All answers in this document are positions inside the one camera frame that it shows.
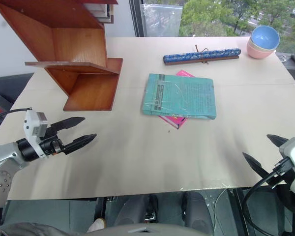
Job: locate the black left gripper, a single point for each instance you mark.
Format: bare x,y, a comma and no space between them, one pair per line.
50,145

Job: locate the blue bowl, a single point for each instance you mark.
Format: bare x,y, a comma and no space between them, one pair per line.
265,37

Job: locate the teal paperback book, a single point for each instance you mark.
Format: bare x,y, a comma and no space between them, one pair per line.
179,96

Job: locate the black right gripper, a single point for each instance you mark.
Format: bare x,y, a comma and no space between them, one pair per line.
281,180

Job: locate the cream bowl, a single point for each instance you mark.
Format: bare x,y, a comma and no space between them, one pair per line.
251,46

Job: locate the clear plastic sheet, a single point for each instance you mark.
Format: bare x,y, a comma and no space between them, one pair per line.
162,20

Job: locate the white paper sheets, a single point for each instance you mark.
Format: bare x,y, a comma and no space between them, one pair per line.
96,9

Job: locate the wooden shelf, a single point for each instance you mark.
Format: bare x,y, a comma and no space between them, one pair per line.
71,49

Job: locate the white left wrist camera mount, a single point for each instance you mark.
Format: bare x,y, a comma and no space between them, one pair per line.
30,127

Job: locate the white shoe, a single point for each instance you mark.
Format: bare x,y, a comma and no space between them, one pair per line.
97,225

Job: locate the blue patterned rolled scroll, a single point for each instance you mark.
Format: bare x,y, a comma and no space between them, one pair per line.
201,56

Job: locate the dark grey couch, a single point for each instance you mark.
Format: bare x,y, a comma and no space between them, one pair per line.
7,83

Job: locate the pink bowl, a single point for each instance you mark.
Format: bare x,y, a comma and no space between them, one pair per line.
258,54

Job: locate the dark window frame post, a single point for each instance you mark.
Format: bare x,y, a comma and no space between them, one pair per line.
137,17

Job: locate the pink book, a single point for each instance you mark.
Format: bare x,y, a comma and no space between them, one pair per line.
173,121

